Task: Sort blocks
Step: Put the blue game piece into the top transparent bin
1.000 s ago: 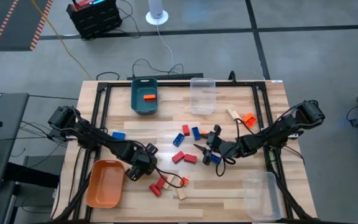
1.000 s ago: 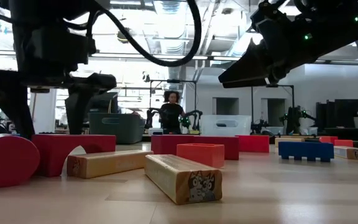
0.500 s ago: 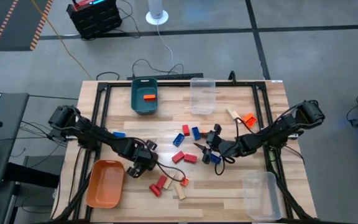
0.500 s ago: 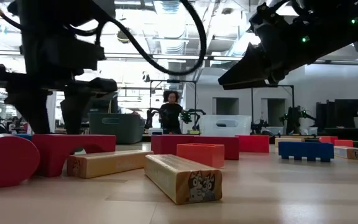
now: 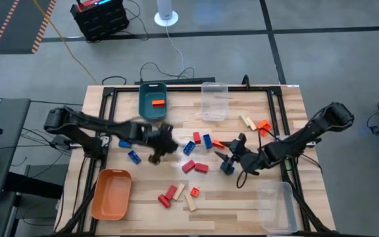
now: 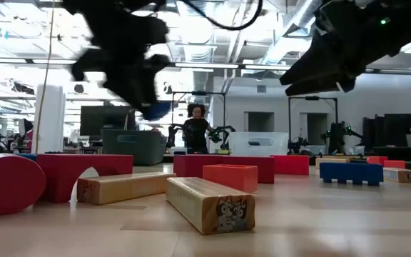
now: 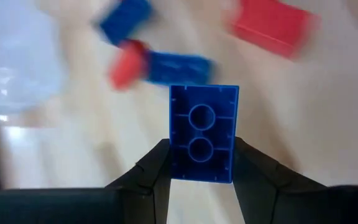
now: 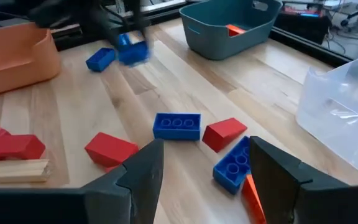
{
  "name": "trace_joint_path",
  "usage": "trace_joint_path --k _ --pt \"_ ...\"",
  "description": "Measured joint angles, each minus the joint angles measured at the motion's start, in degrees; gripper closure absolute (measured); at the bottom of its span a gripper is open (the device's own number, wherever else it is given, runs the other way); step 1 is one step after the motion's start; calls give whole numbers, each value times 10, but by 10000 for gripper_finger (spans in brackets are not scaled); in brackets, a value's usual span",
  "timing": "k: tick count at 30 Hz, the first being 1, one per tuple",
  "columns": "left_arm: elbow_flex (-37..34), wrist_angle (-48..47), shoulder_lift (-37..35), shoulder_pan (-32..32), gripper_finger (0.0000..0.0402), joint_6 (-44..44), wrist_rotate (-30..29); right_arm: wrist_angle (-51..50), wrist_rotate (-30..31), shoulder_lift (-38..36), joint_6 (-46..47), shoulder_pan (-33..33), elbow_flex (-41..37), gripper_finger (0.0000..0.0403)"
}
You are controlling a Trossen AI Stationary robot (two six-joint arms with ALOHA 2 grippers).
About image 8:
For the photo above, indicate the orange plastic bin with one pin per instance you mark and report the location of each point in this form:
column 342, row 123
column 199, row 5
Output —
column 14, row 59

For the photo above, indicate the red rectangular block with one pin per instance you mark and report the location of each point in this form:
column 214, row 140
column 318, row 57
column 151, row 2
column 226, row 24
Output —
column 110, row 149
column 14, row 147
column 224, row 133

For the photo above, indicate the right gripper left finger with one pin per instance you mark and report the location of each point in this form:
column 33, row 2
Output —
column 141, row 186

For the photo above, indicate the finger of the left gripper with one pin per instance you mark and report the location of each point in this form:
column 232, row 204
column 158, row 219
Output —
column 139, row 21
column 106, row 25

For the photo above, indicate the orange rectangular block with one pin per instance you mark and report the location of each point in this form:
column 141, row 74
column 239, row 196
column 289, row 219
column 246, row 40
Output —
column 253, row 202
column 235, row 30

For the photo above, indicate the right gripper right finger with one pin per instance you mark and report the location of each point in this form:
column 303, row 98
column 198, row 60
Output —
column 275, row 186

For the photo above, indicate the black crate red blue top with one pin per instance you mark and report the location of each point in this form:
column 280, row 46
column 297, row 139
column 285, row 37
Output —
column 303, row 25

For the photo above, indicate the clear plastic bin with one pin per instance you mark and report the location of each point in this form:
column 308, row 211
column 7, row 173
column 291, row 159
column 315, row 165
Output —
column 337, row 118

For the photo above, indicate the plain wooden block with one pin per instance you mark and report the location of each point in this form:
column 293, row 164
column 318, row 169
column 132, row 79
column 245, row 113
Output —
column 15, row 171

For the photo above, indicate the teal plastic bin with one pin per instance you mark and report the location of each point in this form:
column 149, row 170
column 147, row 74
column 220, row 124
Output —
column 222, row 40

